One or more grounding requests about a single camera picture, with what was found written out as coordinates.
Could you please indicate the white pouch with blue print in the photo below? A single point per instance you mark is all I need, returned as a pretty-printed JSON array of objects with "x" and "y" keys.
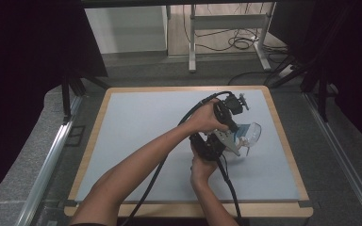
[{"x": 243, "y": 132}]

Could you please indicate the wooden table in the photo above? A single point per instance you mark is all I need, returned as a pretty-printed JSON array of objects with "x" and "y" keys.
[{"x": 270, "y": 209}]

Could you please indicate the aluminium rail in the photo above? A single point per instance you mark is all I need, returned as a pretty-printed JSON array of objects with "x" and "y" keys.
[
  {"x": 47, "y": 166},
  {"x": 342, "y": 157}
]

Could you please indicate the black tripod stand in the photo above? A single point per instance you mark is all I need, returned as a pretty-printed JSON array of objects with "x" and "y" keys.
[
  {"x": 322, "y": 94},
  {"x": 66, "y": 94}
]

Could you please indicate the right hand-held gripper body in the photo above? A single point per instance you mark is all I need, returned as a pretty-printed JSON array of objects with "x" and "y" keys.
[{"x": 210, "y": 149}]

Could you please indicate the dark curtain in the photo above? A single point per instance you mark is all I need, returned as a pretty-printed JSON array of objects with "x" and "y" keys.
[
  {"x": 28, "y": 62},
  {"x": 352, "y": 47}
]

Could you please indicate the pale blue table mat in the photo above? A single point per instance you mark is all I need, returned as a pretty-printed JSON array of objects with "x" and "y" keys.
[{"x": 132, "y": 125}]

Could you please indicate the white metal desk frame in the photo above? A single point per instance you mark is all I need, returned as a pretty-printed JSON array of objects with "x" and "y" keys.
[{"x": 226, "y": 22}]

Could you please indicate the white power strip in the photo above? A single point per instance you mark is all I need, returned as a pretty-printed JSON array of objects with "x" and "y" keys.
[{"x": 285, "y": 72}]

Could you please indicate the white cabinet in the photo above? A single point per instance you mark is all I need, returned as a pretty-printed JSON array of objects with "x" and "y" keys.
[{"x": 125, "y": 28}]

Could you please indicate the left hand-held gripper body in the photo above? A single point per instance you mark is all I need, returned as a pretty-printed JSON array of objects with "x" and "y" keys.
[{"x": 229, "y": 106}]

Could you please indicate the person's right hand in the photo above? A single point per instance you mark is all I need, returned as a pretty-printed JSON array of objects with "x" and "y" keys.
[{"x": 201, "y": 171}]

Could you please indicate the person's left hand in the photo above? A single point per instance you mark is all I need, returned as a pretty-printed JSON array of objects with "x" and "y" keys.
[{"x": 204, "y": 119}]

